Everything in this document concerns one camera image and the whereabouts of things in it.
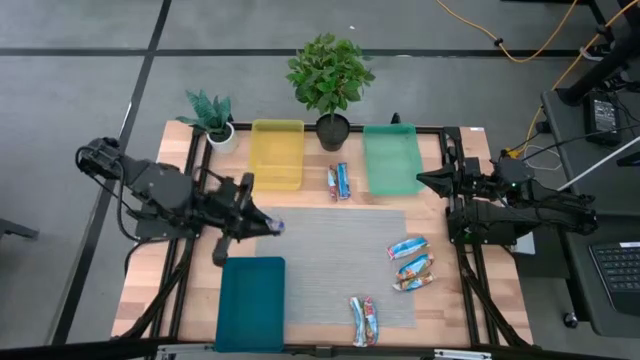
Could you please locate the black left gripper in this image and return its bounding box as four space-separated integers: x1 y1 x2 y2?
207 172 275 267

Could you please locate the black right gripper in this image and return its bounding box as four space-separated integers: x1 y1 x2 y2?
417 149 496 206

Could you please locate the orange and blue granola bar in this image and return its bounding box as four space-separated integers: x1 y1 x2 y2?
395 252 435 281
391 272 436 293

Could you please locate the white and blue granola bar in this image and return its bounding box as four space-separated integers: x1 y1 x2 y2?
349 296 367 348

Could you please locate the light green translucent plastic bin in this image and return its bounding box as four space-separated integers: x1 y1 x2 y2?
362 123 427 197

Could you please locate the yellow translucent plastic bin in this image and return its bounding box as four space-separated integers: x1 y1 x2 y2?
248 118 305 192

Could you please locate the grey woven placemat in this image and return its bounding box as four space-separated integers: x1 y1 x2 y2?
254 207 417 330

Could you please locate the dark teal plastic bin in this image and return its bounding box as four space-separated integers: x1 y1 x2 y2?
214 256 287 354

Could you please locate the small plant in white pot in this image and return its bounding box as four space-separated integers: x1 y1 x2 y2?
174 89 240 155

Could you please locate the white paper sheet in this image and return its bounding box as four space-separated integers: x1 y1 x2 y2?
514 232 537 256

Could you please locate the leafy plant in black pot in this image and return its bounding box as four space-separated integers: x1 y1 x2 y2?
285 32 376 153

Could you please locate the white rod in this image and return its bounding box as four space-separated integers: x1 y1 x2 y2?
556 133 640 193

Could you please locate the black power adapter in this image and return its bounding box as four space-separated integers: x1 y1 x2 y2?
583 91 624 148

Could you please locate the dark grey desk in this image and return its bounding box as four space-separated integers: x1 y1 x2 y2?
541 88 640 339

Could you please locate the black desk pole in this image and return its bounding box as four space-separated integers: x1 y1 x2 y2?
557 27 640 107

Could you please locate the black keyboard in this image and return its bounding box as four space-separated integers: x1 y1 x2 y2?
588 240 640 317

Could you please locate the black chair foot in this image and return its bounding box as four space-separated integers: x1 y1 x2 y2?
0 217 40 242

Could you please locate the black aluminium table frame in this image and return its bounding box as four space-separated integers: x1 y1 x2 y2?
112 119 534 360

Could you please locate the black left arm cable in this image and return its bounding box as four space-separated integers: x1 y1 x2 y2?
113 162 146 244

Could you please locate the yellow extension cable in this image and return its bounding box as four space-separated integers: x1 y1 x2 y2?
434 0 580 64
504 0 640 161

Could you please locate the silver metal bracket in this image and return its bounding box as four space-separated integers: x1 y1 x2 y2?
432 348 494 360
156 343 217 360

